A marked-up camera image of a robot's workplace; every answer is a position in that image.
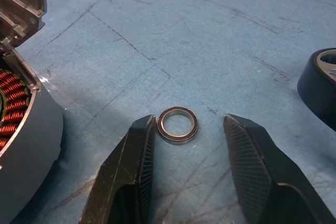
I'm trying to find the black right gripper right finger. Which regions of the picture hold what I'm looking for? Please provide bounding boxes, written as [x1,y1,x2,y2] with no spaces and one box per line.
[222,113,331,224]

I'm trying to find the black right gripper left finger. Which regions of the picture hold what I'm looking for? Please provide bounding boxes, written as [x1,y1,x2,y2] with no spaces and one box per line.
[78,114,159,224]

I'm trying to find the silver metal bearing ring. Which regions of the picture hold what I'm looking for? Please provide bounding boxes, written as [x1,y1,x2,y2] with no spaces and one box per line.
[156,106,200,145]

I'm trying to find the grey motor housing copper coils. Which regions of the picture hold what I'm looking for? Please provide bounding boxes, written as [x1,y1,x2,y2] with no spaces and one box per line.
[0,47,65,224]

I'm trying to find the black spoked rotor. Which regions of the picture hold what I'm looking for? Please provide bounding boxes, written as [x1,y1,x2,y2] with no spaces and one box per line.
[297,48,336,132]

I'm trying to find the small white round object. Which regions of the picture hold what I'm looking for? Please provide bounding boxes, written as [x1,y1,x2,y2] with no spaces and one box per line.
[0,0,48,49]

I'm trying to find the blue plastic table cover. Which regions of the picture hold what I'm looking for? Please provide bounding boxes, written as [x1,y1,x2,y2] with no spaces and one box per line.
[0,0,336,224]

